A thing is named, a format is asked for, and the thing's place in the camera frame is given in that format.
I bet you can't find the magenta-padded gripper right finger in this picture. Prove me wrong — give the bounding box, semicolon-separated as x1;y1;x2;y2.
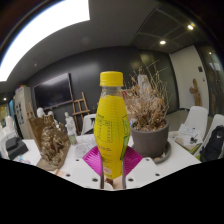
121;146;164;190

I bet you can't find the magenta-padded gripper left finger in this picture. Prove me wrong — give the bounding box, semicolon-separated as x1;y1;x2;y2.
60;145;108;190

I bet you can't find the yellow drink bottle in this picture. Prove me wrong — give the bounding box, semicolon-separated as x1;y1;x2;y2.
93;70;131;180

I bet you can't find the grey plant saucer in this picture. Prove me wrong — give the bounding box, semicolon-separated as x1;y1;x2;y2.
153;141;173;164

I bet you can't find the dry plant in grey pot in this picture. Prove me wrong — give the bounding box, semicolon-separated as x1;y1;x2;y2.
124;59;174;159

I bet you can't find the green white spray bottle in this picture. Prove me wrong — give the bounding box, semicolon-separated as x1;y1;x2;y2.
68;133;78;146

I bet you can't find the brown carved sculpture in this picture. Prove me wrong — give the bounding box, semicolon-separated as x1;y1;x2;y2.
28;114;72;172

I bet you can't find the white chair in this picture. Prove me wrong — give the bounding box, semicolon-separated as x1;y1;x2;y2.
81;113;98;136
199;113;224;161
181;105;209;141

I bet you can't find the white paper pile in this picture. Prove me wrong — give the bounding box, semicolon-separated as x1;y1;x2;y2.
174;123;201;155

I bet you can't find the wooden easel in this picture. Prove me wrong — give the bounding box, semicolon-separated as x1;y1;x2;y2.
71;92;92;136

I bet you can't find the black flat box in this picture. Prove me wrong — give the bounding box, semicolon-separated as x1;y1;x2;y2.
4;135;19;151
7;139;29;161

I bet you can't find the white plaster bust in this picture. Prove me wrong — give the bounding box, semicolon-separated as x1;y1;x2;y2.
36;107;47;119

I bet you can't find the black backpack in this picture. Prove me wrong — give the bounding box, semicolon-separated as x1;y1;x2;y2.
199;124;224;163

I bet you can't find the white cabinet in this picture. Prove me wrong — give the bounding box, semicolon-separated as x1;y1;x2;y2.
13;86;36;141

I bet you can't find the white plaster statue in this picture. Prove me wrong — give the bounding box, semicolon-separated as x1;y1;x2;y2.
137;73;151;101

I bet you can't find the wooden figure statue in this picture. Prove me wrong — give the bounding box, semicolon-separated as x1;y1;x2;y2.
188;78;203;107

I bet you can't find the long ceiling light panel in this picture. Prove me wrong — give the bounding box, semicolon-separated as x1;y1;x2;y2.
0;0;91;83

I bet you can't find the black wall screen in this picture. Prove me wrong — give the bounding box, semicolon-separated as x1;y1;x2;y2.
33;72;74;111

